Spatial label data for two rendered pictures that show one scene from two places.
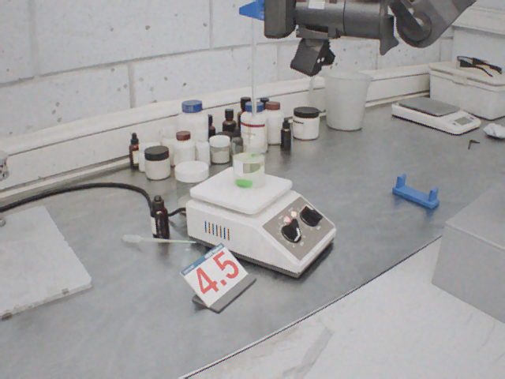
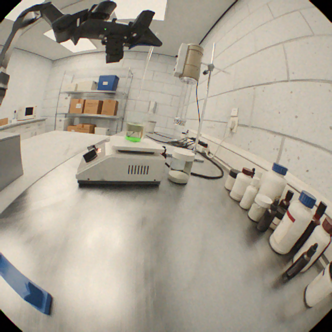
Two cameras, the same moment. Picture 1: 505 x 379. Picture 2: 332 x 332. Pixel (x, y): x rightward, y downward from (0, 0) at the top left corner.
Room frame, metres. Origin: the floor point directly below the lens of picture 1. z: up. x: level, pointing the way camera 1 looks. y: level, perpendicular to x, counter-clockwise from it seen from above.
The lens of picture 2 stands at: (0.90, -0.23, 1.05)
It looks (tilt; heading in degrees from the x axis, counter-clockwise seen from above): 18 degrees down; 119
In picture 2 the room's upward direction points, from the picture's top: 12 degrees clockwise
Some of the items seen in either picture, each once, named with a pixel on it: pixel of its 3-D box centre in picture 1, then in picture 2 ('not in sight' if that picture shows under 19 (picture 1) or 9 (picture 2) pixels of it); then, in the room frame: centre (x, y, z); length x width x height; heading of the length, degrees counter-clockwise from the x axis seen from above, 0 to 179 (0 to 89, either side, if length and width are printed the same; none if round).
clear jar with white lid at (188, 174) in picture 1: (192, 188); (180, 166); (0.76, 0.11, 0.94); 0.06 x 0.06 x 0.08
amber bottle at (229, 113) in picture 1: (229, 126); not in sight; (1.11, 0.06, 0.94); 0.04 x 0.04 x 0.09
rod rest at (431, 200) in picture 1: (417, 189); (10, 274); (0.80, -0.32, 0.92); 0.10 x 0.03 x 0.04; 39
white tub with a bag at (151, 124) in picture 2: not in sight; (149, 121); (0.03, 0.86, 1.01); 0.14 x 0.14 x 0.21
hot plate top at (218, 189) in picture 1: (241, 188); (134, 143); (0.67, 0.02, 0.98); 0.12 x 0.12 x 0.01; 57
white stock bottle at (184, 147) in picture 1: (184, 151); (242, 184); (0.94, 0.14, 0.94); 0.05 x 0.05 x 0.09
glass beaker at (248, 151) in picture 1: (249, 161); (136, 127); (0.68, 0.00, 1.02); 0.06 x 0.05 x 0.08; 168
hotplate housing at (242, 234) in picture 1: (256, 217); (122, 159); (0.65, -0.01, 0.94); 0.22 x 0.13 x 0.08; 57
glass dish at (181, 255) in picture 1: (187, 253); not in sight; (0.60, 0.10, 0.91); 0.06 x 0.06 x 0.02
